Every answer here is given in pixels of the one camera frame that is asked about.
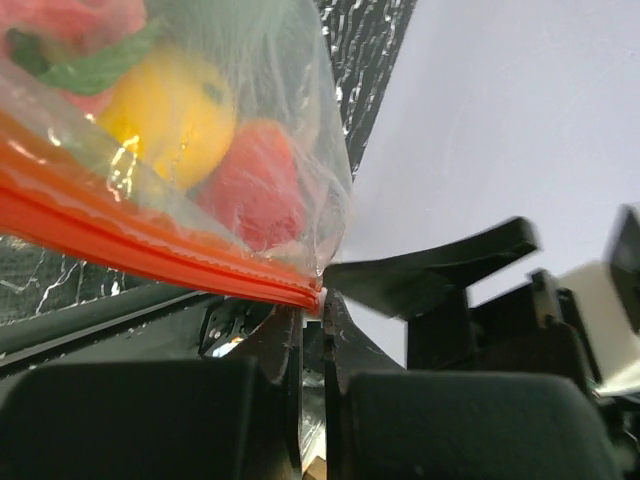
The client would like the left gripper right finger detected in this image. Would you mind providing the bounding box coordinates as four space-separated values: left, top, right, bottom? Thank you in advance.
323 291 620 479

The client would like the clear zip top bag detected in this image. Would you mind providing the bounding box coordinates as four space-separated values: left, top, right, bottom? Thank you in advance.
1 1 352 311

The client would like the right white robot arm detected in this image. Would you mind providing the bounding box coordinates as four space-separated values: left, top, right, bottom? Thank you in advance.
323 205 639 479

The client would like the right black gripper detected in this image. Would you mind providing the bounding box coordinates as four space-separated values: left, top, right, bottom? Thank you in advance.
324 217 639 479

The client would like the red fake fruit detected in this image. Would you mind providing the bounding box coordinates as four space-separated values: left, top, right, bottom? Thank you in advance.
196 119 306 252

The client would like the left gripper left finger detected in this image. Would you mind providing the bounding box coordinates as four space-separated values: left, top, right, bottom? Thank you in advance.
1 306 302 479

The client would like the yellow fake fruit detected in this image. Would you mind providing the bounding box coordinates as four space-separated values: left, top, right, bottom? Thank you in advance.
98 46 236 190

